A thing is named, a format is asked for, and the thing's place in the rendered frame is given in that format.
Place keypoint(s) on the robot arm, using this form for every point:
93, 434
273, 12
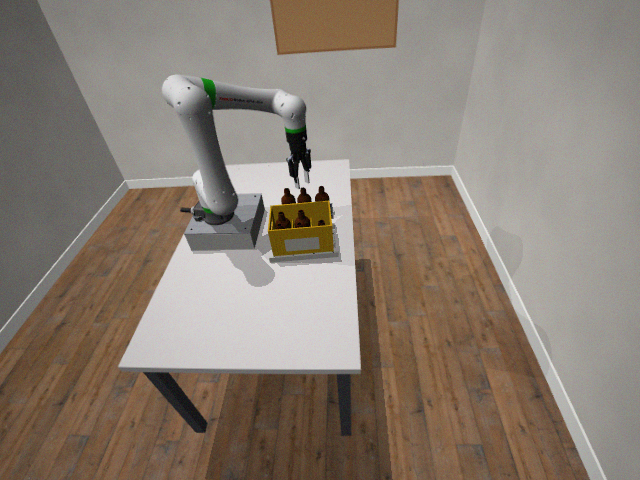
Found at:
192, 104

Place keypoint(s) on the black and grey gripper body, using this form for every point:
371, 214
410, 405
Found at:
295, 148

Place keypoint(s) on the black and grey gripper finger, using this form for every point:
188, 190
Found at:
293, 169
305, 162

